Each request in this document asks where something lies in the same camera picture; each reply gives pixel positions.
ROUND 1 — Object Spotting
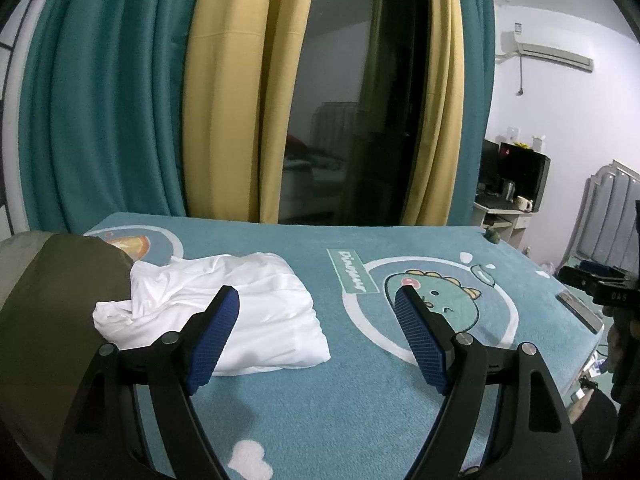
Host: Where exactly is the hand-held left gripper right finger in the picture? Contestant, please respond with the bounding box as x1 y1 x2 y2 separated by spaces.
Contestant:
394 285 583 480

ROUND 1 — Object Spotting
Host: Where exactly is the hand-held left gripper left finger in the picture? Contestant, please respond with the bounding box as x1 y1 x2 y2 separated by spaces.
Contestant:
52 285 241 480

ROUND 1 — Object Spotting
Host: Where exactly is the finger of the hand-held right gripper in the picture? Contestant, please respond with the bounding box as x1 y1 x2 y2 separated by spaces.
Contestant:
575 260 628 282
557 266 598 306

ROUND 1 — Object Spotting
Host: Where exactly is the white jacket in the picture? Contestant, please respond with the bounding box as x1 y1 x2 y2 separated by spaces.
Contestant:
92 251 332 377

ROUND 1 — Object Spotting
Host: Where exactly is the phone in clear case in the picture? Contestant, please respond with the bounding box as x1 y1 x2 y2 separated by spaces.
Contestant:
556 290 604 335

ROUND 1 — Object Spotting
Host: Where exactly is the blue dinosaur print blanket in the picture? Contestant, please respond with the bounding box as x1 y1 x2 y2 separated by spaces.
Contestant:
82 212 608 480

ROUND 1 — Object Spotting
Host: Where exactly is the beige computer desk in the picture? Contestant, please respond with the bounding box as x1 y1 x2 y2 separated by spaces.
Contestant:
472 194 537 257

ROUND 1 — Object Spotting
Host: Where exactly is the large black monitor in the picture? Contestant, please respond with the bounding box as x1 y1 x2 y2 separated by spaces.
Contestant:
511 142 552 212

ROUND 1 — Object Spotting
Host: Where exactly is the slim black monitor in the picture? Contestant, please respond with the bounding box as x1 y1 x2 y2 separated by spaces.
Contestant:
481 139 502 194

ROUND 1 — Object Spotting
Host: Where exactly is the olive green pillow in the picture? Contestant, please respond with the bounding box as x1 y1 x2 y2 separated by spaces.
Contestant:
0 231 137 463

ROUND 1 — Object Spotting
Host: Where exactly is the teal curtain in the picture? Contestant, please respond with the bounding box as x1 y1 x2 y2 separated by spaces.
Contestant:
17 0 211 235
446 0 497 227

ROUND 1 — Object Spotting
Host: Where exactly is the yellow curtain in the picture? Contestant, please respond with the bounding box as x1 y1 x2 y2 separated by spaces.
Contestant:
181 0 321 225
400 0 464 227

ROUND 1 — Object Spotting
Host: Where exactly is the white air conditioner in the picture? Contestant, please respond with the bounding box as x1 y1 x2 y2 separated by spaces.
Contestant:
501 30 594 74

